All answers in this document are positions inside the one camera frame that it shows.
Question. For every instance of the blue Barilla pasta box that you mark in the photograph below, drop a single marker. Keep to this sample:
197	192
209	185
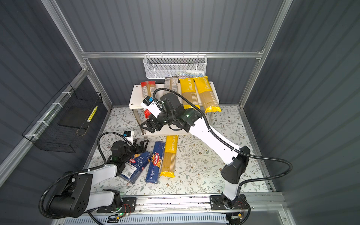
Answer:
134	167

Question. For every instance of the pens in white basket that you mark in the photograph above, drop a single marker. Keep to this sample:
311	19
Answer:
191	73

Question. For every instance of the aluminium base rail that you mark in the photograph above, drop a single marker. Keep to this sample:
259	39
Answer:
201	203

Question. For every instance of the red spaghetti bag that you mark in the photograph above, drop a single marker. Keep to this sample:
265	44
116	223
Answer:
148	89

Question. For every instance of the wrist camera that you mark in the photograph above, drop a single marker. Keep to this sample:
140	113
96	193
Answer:
129	136
151	107

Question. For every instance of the dark blue spaghetti bag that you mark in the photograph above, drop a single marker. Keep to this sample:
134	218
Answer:
171	83

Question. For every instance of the white wire mesh basket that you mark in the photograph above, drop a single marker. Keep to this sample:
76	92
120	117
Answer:
162	67

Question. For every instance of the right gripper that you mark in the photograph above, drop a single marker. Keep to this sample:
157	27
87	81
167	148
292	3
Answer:
150	122

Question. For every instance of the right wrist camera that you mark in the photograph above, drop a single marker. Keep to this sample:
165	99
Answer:
151	107

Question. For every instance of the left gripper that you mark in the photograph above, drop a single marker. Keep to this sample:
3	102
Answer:
142	149

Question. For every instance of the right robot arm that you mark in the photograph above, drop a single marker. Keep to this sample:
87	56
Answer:
232	155

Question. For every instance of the yellow marker pen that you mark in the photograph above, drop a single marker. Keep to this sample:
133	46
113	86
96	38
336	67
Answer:
92	114

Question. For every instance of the black wire basket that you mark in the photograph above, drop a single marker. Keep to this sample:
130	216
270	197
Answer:
64	125

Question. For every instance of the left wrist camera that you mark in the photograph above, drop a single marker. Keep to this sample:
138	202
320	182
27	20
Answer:
129	136

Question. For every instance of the blue Barilla spaghetti box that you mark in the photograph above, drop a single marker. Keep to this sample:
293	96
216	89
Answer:
155	162

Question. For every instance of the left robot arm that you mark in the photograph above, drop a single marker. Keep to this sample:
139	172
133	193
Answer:
72	195

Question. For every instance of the yellow Pastatime spaghetti bag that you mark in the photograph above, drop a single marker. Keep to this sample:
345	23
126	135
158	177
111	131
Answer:
206	95
188	90
169	158

